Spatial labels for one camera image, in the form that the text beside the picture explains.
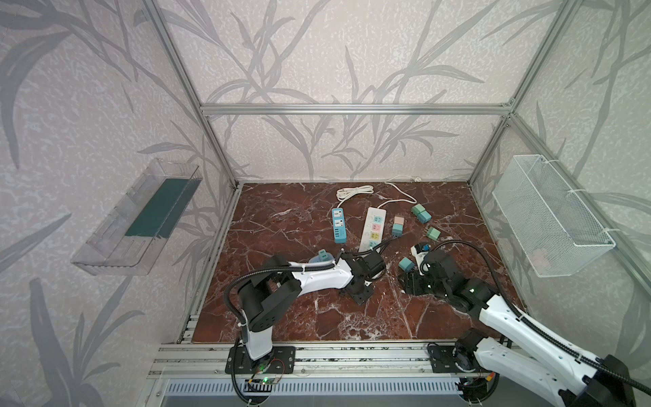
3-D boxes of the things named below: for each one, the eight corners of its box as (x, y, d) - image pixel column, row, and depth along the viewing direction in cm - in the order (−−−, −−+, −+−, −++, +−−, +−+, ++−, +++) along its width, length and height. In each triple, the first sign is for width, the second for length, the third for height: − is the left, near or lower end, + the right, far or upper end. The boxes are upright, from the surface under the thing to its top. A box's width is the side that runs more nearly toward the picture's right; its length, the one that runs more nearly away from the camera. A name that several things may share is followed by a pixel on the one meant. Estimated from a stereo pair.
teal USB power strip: (333, 243, 101) (333, 239, 99) (331, 211, 111) (331, 207, 109) (347, 242, 101) (347, 238, 99) (343, 211, 112) (343, 206, 109)
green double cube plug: (422, 224, 108) (423, 221, 106) (409, 210, 113) (411, 206, 111) (430, 220, 109) (432, 217, 107) (418, 206, 114) (419, 202, 112)
